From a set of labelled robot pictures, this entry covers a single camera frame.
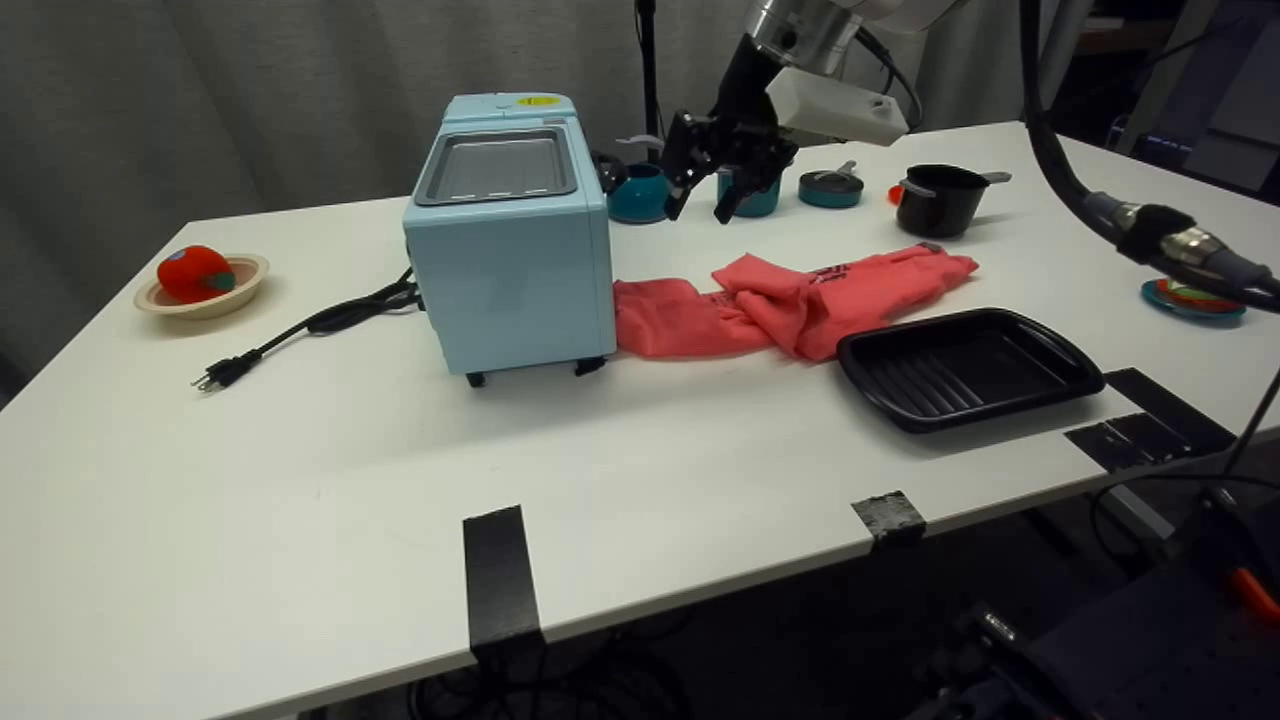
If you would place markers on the teal toy kettle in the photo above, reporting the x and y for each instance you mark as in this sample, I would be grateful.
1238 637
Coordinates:
643 198

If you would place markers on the beige shallow bowl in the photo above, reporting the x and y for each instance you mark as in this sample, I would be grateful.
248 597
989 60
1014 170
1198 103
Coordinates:
248 287

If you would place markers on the black equipment beside table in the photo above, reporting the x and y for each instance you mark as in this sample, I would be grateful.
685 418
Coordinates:
1144 654

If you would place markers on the small black tape square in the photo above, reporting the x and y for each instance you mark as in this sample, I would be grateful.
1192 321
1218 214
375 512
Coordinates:
889 512

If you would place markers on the long black tape strip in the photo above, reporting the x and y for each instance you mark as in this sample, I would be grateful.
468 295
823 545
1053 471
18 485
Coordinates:
501 574

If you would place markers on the small blue plate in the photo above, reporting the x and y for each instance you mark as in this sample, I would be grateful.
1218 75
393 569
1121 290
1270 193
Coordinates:
1153 305

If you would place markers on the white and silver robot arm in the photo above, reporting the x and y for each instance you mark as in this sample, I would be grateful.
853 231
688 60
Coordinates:
835 107

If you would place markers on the red printed cloth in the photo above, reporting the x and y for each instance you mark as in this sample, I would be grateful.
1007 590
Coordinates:
826 303

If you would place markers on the small teal toy pan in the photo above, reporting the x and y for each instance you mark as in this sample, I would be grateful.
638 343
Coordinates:
830 190

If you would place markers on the red toy tomato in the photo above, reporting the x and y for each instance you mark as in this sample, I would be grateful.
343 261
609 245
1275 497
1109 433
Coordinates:
195 272

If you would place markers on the black tripod pole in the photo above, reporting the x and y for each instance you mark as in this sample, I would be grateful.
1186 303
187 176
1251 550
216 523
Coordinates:
649 52

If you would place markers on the light blue toaster oven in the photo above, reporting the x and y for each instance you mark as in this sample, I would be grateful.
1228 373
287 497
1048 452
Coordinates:
512 280

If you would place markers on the black pot with red knob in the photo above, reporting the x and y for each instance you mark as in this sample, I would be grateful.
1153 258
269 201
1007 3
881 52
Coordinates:
943 205

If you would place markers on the wide black tape strip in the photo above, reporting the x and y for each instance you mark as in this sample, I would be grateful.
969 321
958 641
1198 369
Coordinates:
1175 406

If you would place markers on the short black tape strip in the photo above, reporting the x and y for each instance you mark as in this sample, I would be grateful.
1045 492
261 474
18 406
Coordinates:
1112 440

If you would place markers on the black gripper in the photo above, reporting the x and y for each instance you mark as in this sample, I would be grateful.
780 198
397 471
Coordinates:
748 124

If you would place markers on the black ridged grill tray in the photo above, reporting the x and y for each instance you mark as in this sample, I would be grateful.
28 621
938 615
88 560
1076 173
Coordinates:
972 367

